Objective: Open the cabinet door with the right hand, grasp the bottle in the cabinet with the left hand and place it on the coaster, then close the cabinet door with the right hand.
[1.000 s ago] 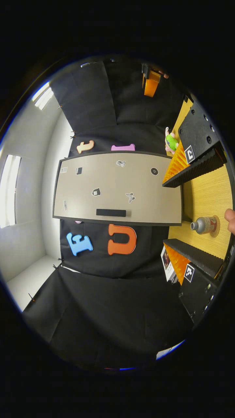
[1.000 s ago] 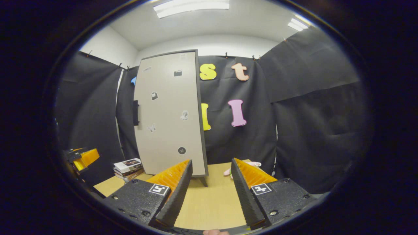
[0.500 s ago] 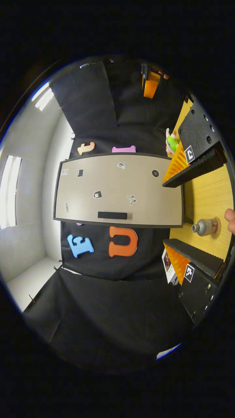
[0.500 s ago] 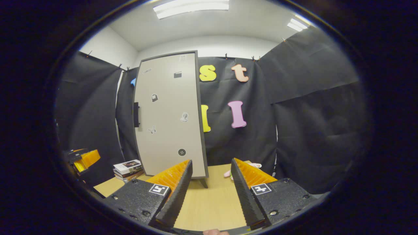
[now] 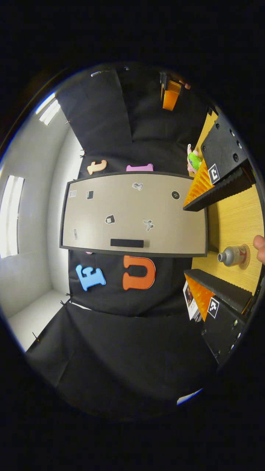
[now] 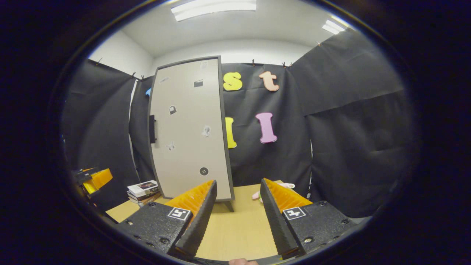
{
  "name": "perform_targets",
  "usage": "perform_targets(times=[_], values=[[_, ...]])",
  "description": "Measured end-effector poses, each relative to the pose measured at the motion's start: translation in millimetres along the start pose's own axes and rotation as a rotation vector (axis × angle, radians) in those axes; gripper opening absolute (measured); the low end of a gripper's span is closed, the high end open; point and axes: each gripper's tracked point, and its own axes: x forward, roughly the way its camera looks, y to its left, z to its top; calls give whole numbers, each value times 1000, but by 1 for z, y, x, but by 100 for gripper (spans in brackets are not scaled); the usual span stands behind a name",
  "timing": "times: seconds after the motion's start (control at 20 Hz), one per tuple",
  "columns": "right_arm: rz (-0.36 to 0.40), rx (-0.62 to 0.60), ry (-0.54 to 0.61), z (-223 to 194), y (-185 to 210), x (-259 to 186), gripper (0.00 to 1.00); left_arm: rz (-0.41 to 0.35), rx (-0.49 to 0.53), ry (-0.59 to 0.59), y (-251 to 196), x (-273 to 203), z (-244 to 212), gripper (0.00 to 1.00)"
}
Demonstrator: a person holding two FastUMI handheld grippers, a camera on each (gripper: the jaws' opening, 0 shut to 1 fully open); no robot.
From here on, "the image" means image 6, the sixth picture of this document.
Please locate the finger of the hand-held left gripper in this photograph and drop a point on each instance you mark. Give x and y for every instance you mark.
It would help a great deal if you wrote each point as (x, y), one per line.
(97, 179)
(84, 170)

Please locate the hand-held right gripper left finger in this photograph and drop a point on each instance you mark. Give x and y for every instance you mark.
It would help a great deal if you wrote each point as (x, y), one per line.
(198, 224)

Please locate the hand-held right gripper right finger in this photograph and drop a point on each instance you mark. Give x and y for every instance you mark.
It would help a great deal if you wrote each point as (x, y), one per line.
(279, 224)

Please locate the beige cabinet door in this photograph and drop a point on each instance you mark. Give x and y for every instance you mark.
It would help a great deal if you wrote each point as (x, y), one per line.
(191, 154)

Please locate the pink green plush toy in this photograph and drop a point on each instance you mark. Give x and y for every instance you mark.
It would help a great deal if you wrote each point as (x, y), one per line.
(255, 195)

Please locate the dark thin book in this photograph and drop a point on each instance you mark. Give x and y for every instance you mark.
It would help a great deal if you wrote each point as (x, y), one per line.
(145, 197)

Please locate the brown book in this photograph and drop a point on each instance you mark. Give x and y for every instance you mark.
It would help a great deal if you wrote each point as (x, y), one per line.
(150, 202)

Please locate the black backdrop cloth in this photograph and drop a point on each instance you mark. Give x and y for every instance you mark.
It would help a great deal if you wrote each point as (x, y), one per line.
(349, 147)

